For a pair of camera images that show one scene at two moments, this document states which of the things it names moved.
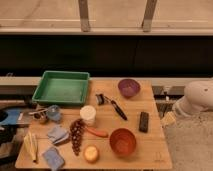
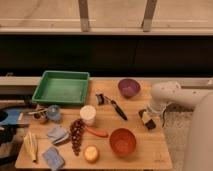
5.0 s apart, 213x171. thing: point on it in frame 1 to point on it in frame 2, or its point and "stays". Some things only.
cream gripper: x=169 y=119 to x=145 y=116
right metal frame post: x=148 y=16 stays
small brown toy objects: x=40 y=115 stays
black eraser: x=144 y=122 to x=150 y=124
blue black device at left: x=9 y=118 stays
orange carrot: x=93 y=131 stays
